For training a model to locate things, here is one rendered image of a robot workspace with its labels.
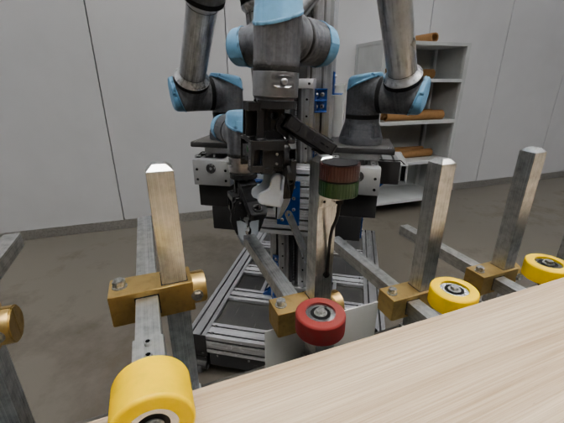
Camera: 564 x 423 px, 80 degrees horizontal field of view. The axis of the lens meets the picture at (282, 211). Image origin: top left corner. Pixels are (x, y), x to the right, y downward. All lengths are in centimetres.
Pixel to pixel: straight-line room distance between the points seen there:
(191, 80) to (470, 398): 107
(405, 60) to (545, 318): 72
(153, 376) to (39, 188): 304
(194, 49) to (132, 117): 203
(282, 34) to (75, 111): 271
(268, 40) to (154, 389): 47
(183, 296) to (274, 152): 27
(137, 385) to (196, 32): 92
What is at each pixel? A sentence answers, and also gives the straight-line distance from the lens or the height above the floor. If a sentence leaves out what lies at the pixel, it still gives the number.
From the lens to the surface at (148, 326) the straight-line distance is 48.
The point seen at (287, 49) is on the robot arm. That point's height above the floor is 129.
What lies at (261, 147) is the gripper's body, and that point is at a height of 115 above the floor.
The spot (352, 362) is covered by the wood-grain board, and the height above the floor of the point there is 90.
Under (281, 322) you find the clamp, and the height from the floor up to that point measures 85.
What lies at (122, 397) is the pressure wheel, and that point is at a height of 97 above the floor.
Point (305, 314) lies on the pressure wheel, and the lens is 56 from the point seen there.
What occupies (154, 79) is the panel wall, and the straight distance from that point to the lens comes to 309.
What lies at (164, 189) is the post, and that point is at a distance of 48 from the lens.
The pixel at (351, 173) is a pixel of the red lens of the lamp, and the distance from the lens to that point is 49.
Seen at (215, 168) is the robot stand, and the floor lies 97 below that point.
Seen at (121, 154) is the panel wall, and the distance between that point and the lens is 317.
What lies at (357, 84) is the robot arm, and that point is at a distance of 120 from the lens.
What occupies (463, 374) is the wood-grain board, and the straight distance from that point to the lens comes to 53.
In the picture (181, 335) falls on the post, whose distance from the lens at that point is 59.
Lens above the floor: 125
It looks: 21 degrees down
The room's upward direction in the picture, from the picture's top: straight up
